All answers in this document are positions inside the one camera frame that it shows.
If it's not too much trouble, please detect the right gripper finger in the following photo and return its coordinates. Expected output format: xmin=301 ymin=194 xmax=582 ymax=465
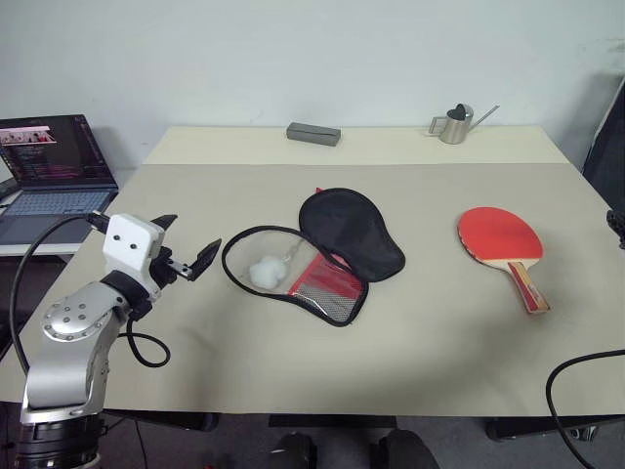
xmin=605 ymin=208 xmax=625 ymax=251

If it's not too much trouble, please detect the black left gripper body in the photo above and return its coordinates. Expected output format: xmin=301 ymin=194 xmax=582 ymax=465
xmin=149 ymin=246 xmax=192 ymax=297

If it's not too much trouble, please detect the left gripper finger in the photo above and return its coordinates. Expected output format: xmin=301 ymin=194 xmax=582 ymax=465
xmin=148 ymin=213 xmax=180 ymax=234
xmin=187 ymin=237 xmax=224 ymax=283

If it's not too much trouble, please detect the white fluffy ball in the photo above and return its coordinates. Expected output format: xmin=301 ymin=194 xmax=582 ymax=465
xmin=249 ymin=255 xmax=286 ymax=286

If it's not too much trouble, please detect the red table tennis paddle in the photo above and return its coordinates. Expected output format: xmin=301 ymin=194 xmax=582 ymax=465
xmin=457 ymin=206 xmax=553 ymax=316

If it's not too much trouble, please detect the red black paddle case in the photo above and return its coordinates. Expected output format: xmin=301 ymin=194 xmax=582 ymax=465
xmin=221 ymin=186 xmax=407 ymax=328

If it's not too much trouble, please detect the white side desk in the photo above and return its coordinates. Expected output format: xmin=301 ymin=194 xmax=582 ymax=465
xmin=0 ymin=241 xmax=75 ymax=259

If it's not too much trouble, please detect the open dark laptop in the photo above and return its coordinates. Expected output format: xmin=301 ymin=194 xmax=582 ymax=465
xmin=0 ymin=114 xmax=120 ymax=245

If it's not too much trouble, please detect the grey rectangular box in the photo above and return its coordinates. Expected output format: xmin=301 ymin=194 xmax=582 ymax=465
xmin=286 ymin=122 xmax=342 ymax=147

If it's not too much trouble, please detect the small metal watering can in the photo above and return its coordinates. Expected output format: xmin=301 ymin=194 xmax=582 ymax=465
xmin=428 ymin=103 xmax=501 ymax=146

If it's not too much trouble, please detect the chair caster wheel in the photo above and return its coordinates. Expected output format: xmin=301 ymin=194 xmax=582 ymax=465
xmin=568 ymin=424 xmax=600 ymax=444

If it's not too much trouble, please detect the dark rounded shape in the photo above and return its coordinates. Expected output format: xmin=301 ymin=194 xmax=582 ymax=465
xmin=271 ymin=432 xmax=319 ymax=469

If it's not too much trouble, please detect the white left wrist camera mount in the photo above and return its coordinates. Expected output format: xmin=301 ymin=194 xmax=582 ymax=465
xmin=102 ymin=213 xmax=165 ymax=299

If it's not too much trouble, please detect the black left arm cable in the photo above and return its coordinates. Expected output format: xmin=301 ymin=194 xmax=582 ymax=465
xmin=9 ymin=210 xmax=172 ymax=377

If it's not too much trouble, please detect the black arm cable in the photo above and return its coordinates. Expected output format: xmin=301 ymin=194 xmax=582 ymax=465
xmin=545 ymin=349 xmax=625 ymax=469
xmin=9 ymin=210 xmax=172 ymax=377

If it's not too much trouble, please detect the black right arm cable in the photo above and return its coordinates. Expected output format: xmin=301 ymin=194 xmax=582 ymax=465
xmin=545 ymin=349 xmax=625 ymax=469

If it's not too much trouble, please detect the black table frame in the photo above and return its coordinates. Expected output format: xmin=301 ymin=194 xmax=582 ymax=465
xmin=100 ymin=408 xmax=625 ymax=441

